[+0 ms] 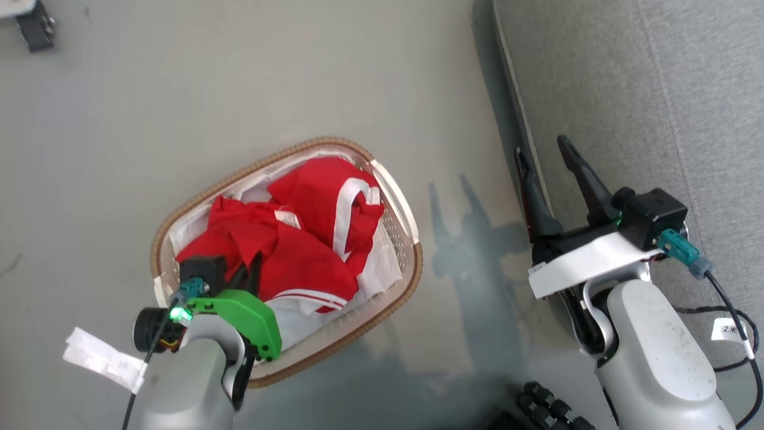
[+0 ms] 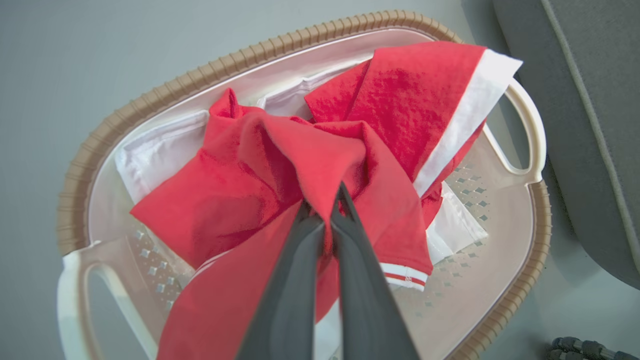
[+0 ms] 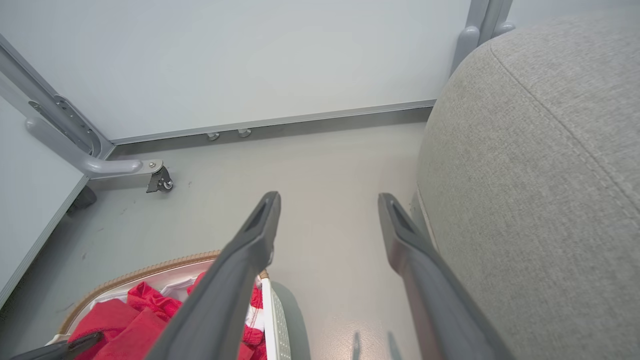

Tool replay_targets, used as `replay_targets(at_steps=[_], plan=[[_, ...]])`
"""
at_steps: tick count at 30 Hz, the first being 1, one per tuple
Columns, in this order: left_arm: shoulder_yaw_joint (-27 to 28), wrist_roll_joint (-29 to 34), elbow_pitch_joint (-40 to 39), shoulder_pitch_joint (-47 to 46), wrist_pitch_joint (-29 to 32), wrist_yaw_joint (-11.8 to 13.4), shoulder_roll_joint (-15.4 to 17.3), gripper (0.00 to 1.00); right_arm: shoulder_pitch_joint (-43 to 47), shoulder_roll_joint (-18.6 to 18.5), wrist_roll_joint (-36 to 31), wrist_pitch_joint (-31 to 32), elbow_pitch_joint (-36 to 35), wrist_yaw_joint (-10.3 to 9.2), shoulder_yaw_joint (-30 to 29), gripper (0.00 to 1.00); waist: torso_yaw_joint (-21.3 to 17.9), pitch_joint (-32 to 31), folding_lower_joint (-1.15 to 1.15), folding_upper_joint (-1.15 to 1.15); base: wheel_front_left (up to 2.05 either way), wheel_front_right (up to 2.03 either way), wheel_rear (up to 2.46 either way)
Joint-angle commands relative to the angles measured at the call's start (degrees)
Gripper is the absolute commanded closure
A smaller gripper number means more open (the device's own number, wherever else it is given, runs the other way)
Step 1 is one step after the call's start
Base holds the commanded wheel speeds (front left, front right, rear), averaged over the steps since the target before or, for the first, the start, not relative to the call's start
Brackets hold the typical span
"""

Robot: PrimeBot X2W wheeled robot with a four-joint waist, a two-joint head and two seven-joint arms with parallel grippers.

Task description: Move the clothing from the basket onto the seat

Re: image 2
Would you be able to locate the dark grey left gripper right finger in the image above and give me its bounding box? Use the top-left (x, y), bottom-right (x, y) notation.
top-left (330, 182), bottom-right (421, 360)

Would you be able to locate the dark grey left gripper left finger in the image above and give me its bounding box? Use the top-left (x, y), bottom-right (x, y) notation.
top-left (235, 197), bottom-right (326, 360)

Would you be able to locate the red garment with white trim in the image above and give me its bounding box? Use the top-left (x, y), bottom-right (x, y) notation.
top-left (131, 41), bottom-right (523, 360)

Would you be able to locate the white laundry basket brown rim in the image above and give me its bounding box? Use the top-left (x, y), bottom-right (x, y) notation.
top-left (56, 10), bottom-right (552, 360)

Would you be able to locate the white plastic bag liner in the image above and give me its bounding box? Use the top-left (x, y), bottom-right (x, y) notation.
top-left (115, 65), bottom-right (489, 360)

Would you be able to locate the grey fabric sofa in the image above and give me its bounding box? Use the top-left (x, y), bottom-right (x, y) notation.
top-left (492, 0), bottom-right (640, 291)

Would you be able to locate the grey ribbed cable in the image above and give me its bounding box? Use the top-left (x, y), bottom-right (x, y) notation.
top-left (546, 336), bottom-right (640, 360)

